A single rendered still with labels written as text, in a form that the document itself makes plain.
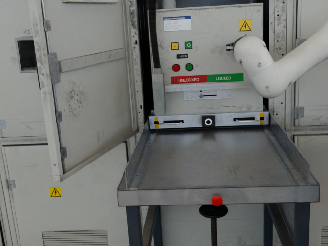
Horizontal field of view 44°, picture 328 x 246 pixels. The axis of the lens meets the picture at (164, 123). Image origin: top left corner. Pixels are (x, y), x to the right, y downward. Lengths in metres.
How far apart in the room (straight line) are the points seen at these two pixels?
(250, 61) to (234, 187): 0.42
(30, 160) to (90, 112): 0.59
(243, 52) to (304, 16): 0.55
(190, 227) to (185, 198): 0.83
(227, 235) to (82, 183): 0.77
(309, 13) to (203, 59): 0.48
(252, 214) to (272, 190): 0.80
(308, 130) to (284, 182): 0.70
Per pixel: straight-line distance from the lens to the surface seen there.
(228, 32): 1.80
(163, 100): 1.73
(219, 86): 1.79
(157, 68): 1.73
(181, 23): 1.80
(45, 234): 2.25
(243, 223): 2.10
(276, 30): 1.87
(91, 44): 1.61
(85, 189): 2.06
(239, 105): 1.85
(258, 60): 1.39
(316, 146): 1.99
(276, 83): 1.41
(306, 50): 1.47
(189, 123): 1.85
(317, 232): 2.17
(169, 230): 2.11
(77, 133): 1.53
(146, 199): 1.29
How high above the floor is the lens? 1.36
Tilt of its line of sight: 15 degrees down
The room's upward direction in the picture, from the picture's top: 4 degrees counter-clockwise
